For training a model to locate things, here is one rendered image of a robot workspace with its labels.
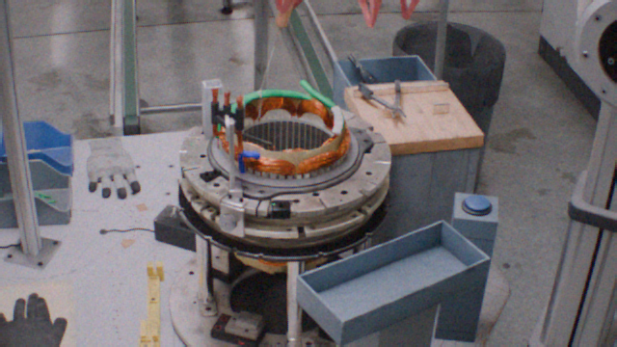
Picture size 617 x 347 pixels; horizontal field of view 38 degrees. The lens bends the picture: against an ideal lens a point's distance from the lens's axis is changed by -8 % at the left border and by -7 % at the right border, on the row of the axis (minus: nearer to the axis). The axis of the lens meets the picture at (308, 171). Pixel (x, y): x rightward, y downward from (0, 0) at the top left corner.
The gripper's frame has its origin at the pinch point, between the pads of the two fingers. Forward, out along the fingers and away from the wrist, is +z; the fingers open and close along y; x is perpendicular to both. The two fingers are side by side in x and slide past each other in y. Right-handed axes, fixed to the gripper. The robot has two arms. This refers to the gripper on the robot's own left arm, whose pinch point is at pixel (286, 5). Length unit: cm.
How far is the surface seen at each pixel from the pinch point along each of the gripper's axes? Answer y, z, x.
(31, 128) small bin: 8, 72, -53
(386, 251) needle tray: 4.8, 18.1, 31.7
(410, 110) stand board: -26.8, 26.8, 11.5
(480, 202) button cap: -15.5, 19.6, 34.1
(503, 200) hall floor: -150, 153, 3
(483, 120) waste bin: -141, 123, -15
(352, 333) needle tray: 19.5, 16.0, 38.8
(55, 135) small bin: 4, 74, -49
